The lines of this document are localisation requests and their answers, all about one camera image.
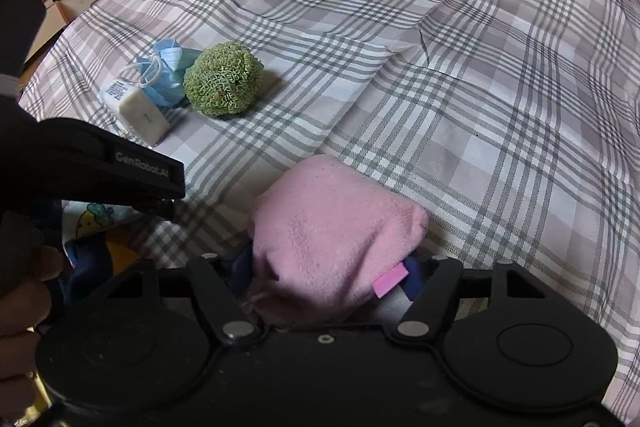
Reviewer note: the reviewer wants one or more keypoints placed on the grey plaid blanket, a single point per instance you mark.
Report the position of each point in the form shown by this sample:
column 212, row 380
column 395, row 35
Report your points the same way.
column 425, row 72

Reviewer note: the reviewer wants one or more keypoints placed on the person's left hand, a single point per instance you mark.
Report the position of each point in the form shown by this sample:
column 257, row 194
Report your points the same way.
column 22, row 332

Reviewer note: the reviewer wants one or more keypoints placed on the navy yellow printed cloth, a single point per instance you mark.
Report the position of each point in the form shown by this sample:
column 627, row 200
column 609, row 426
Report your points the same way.
column 95, row 237

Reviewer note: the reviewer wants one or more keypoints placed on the white tissue packet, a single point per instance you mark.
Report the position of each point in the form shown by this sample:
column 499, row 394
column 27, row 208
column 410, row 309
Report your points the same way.
column 137, row 114

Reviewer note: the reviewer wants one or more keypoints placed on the green knitted scrubber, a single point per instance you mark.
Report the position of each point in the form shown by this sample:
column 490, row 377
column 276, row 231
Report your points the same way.
column 224, row 79

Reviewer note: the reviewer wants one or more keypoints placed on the blue face mask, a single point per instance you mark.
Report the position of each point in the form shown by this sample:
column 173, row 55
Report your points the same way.
column 167, row 74

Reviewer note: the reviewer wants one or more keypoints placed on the pink fleece cloth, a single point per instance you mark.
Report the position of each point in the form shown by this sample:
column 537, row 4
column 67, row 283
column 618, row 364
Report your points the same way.
column 330, row 237

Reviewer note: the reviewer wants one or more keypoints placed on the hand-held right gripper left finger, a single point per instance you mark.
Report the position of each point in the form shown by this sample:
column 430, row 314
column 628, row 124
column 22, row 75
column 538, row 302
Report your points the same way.
column 220, row 302

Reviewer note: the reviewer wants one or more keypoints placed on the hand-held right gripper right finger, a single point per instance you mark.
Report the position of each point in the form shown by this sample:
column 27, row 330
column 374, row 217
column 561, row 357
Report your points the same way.
column 430, row 302

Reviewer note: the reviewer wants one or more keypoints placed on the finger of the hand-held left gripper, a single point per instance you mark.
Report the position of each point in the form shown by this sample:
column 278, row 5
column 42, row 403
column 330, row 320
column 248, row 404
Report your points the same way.
column 152, row 208

